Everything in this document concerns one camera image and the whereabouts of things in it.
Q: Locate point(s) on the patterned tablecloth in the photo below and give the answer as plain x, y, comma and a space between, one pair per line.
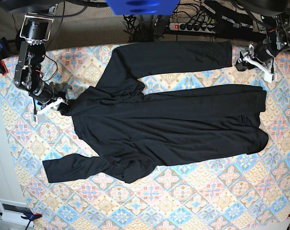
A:
228, 194

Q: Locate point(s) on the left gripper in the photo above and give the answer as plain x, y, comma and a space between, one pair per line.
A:
255, 55

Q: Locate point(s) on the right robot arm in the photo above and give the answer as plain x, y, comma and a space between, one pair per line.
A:
31, 38

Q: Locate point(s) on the white wall vent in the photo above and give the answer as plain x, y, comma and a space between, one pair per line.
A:
11, 206

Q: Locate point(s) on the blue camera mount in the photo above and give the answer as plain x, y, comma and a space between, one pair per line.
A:
142, 7

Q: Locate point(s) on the black round stool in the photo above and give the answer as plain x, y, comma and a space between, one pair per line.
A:
18, 40

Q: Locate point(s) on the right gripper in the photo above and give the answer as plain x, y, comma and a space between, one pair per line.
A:
46, 94

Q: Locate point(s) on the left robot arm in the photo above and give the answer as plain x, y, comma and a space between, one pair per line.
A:
274, 16

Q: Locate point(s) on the blue clamp bottom left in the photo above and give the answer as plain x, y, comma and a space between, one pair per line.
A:
30, 216

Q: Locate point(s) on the white power strip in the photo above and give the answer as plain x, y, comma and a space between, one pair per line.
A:
192, 27

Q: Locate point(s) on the black long-sleeve t-shirt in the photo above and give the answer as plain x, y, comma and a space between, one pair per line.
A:
132, 133

